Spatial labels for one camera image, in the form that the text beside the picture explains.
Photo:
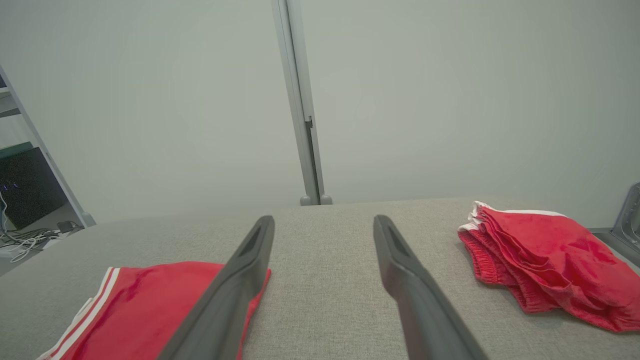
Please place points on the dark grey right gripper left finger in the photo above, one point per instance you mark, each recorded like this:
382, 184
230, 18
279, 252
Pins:
225, 305

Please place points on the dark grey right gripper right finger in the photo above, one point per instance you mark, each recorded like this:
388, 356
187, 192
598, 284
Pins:
425, 310

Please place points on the red jersey with lettering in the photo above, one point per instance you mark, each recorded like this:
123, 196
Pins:
150, 310

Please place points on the red shorts white trim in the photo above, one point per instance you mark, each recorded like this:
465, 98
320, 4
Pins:
550, 260

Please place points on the black power adapter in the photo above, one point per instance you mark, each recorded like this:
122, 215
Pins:
66, 226

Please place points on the black cabinet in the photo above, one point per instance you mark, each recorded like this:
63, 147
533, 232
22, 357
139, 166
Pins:
30, 190

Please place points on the grey partition post twin feet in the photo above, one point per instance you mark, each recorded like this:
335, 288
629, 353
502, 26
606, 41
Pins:
302, 100

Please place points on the grey slanted partition post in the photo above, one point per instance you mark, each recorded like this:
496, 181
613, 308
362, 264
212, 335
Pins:
50, 170

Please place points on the grey metal bracket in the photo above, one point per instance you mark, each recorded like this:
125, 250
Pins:
629, 220

